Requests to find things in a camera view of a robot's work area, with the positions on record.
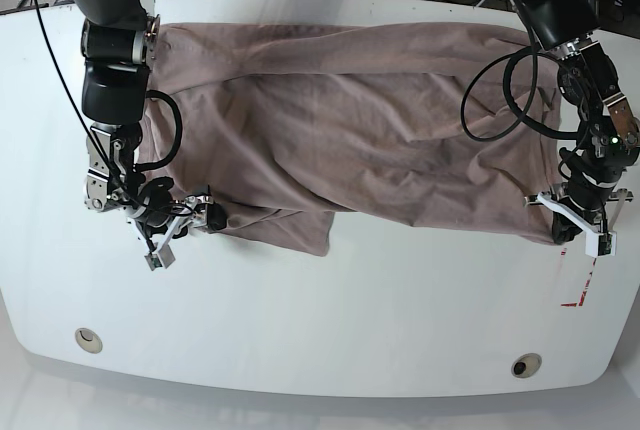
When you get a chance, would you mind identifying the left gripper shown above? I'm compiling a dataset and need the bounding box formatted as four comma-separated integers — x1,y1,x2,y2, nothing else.
524,179,629,244

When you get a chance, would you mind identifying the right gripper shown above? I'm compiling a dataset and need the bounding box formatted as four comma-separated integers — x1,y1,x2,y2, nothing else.
127,194,228,250

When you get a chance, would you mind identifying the mauve t-shirt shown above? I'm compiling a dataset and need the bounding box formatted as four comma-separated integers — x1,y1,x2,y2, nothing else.
149,23,559,256

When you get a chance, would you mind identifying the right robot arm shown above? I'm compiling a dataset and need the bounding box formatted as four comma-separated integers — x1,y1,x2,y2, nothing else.
74,0,227,244

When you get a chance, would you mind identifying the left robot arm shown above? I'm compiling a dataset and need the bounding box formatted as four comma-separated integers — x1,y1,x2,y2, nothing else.
493,0,639,256

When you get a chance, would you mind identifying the red tape rectangle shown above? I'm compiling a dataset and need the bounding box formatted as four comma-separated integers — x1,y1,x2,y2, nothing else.
554,248,598,308

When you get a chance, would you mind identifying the right table grommet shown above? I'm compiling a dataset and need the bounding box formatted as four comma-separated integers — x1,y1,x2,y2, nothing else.
511,353,542,379

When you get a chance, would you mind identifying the table grommet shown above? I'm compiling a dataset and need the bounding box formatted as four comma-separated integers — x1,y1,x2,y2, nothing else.
511,353,542,379
74,328,103,354

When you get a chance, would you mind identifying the left table grommet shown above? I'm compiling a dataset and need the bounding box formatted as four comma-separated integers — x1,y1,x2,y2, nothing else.
74,328,103,354

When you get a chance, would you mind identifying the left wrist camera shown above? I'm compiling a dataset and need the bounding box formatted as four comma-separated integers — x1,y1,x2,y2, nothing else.
585,231,617,258

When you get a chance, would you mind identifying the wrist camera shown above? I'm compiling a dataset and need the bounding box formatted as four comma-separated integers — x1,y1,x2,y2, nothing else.
585,231,617,258
145,246,176,271

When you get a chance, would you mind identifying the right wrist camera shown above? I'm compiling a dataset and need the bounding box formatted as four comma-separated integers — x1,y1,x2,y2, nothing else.
145,246,176,271

